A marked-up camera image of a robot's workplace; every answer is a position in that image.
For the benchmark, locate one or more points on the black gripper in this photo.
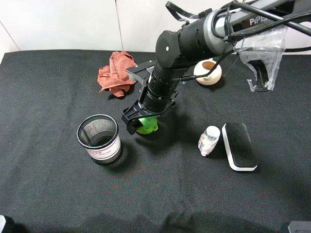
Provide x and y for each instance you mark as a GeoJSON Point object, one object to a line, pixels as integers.
{"type": "Point", "coordinates": [146, 106]}

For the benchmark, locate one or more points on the green lime fruit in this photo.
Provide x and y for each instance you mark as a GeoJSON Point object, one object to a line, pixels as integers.
{"type": "Point", "coordinates": [149, 125]}

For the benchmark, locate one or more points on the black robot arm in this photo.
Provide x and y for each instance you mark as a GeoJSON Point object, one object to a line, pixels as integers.
{"type": "Point", "coordinates": [209, 34]}

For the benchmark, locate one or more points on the black mesh pen holder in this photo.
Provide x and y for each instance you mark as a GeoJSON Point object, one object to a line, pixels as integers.
{"type": "Point", "coordinates": [99, 135]}

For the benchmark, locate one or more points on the crumpled rust-red cloth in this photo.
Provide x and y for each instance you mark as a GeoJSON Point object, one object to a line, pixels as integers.
{"type": "Point", "coordinates": [114, 77]}

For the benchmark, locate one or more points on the small white pill bottle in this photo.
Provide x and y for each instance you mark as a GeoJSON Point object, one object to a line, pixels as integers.
{"type": "Point", "coordinates": [208, 140]}

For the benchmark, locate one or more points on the black fabric table cover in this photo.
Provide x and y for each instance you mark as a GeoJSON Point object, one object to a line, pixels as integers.
{"type": "Point", "coordinates": [161, 183]}

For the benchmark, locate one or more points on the black and white eraser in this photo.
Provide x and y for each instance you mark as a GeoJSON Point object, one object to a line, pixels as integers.
{"type": "Point", "coordinates": [239, 147]}

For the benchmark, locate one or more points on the clear plastic wrap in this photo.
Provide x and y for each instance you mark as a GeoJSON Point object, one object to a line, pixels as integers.
{"type": "Point", "coordinates": [262, 53]}

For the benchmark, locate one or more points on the grey device bottom left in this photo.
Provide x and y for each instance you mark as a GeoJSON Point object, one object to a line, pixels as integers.
{"type": "Point", "coordinates": [3, 223]}

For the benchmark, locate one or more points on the grey device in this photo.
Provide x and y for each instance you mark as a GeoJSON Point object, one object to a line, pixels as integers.
{"type": "Point", "coordinates": [299, 227]}
{"type": "Point", "coordinates": [3, 223]}

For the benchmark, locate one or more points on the grey device bottom right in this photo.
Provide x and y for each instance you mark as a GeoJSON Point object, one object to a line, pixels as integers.
{"type": "Point", "coordinates": [299, 227]}

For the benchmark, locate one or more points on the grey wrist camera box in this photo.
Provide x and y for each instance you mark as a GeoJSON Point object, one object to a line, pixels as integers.
{"type": "Point", "coordinates": [141, 71]}

